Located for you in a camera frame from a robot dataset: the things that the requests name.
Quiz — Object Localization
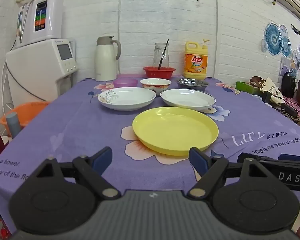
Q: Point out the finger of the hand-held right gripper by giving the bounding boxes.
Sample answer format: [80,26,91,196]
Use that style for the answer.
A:
[278,154,300,162]
[237,152,279,166]

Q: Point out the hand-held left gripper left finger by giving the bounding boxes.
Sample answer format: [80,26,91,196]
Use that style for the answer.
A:
[32,147,121,200]

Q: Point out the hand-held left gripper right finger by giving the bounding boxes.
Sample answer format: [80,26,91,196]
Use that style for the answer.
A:
[187,147,278,201]

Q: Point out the yellow plastic plate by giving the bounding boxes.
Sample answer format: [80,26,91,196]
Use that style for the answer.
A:
[132,107,219,156]

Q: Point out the white plate with blue rim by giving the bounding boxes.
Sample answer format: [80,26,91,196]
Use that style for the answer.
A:
[160,88,216,112]

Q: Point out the white plate with floral print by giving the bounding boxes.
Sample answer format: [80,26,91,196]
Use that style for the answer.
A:
[98,87,157,111]

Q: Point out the stainless steel bowl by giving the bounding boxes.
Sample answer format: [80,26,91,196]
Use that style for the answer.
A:
[176,78,210,93]

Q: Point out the purple plastic bowl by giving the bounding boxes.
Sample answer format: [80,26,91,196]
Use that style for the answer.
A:
[112,78,138,89]

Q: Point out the white bowl with red pattern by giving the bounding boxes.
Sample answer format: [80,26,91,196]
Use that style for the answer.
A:
[140,78,172,96]

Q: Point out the purple floral tablecloth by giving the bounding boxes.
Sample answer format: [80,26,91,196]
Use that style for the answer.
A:
[0,74,300,235]

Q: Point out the black power adapter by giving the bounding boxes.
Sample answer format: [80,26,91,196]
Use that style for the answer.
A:
[282,102,299,117]

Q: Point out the beige paper bag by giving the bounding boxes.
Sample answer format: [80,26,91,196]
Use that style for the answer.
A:
[249,76,284,105]

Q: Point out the green box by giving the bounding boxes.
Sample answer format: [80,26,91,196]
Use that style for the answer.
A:
[235,81,263,95]

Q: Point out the orange plastic basin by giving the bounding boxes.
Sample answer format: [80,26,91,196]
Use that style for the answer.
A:
[0,101,50,138]

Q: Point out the grey cylinder bottle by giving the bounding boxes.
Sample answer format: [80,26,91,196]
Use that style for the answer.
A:
[5,112,22,138]

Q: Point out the white thermos jug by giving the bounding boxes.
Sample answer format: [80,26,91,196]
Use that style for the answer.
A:
[94,36,122,82]

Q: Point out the yellow detergent bottle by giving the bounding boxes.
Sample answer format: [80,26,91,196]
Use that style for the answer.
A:
[184,39,208,80]

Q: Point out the red plastic basket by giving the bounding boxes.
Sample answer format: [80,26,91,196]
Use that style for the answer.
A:
[143,66,176,79]

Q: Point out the black stirring stick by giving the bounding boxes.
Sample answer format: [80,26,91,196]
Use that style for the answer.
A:
[158,39,169,70]

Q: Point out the glass pitcher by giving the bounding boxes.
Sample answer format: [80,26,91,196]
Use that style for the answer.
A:
[153,42,170,68]

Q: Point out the white appliance with screen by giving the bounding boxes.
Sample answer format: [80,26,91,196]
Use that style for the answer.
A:
[5,38,78,108]

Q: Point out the white water purifier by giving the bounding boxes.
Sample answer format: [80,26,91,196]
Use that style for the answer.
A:
[16,0,64,48]

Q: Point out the small blue round wall decoration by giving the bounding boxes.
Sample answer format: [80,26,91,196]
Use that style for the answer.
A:
[280,35,292,57]

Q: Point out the large blue round wall decoration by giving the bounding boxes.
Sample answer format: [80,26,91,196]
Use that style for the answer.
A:
[264,22,283,55]

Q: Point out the white wall pipe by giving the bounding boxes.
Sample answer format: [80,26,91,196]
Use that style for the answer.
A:
[214,0,220,78]

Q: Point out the metal hoses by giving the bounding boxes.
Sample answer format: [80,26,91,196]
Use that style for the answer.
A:
[17,4,28,43]

